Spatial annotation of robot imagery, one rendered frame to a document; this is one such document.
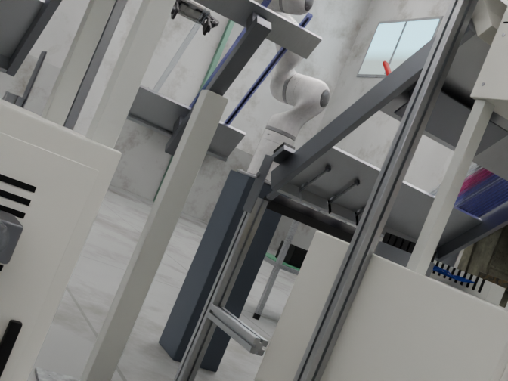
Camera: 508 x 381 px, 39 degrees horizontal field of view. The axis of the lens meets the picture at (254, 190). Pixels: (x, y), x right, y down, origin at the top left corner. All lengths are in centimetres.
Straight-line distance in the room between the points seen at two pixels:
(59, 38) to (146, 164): 226
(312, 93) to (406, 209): 61
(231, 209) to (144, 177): 885
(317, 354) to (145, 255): 50
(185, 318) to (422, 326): 133
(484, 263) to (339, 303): 560
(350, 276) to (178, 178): 50
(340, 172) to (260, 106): 994
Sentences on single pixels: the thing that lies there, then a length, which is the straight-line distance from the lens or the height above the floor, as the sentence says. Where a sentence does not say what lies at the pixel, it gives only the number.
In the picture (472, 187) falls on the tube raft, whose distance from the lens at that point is 223.
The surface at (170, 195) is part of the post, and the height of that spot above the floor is 56.
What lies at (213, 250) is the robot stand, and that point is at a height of 41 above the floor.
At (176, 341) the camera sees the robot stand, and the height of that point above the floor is 6.
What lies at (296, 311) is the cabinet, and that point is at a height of 42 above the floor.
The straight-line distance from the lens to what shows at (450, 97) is 184.
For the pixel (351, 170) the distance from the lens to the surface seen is 206.
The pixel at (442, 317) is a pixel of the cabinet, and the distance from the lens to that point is 143.
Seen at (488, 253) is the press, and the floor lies 101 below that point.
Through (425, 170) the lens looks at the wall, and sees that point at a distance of 981.
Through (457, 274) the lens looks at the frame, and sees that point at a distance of 186.
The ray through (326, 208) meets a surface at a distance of 214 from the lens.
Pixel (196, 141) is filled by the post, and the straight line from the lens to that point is 181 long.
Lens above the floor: 63
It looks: 1 degrees up
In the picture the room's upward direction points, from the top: 23 degrees clockwise
